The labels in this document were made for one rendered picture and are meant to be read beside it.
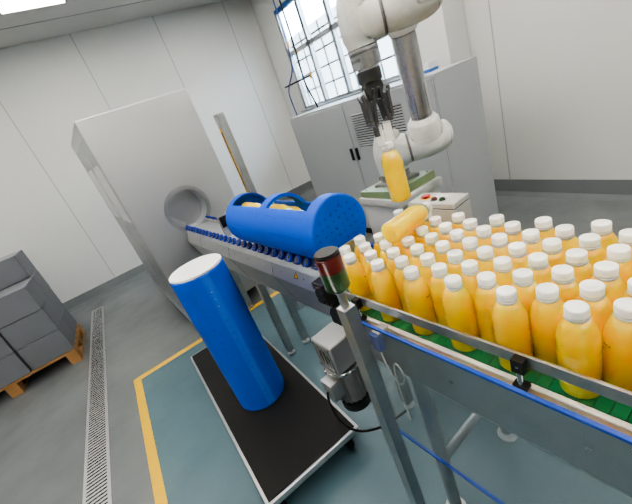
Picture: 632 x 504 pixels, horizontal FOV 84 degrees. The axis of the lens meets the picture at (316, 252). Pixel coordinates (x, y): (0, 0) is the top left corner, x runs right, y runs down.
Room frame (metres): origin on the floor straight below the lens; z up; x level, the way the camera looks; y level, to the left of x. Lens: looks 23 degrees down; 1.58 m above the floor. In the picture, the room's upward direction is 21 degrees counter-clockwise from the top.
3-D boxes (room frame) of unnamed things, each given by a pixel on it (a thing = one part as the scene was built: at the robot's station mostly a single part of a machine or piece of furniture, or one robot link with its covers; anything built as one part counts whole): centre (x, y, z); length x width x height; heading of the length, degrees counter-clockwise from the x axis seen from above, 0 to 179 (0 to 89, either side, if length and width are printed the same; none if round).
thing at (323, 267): (0.76, -0.02, 1.23); 0.06 x 0.06 x 0.04
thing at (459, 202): (1.23, -0.50, 1.05); 0.20 x 0.10 x 0.10; 29
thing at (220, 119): (2.73, 0.30, 0.85); 0.06 x 0.06 x 1.70; 29
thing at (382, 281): (0.92, -0.16, 0.99); 0.07 x 0.07 x 0.19
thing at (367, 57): (1.17, -0.35, 1.63); 0.09 x 0.09 x 0.06
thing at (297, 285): (2.18, 0.37, 0.79); 2.17 x 0.29 x 0.34; 29
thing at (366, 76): (1.17, -0.35, 1.56); 0.08 x 0.07 x 0.09; 119
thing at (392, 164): (1.17, -0.35, 1.26); 0.07 x 0.07 x 0.19
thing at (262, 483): (1.79, 0.66, 0.08); 1.50 x 0.52 x 0.15; 25
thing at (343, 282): (0.76, -0.02, 1.18); 0.06 x 0.06 x 0.05
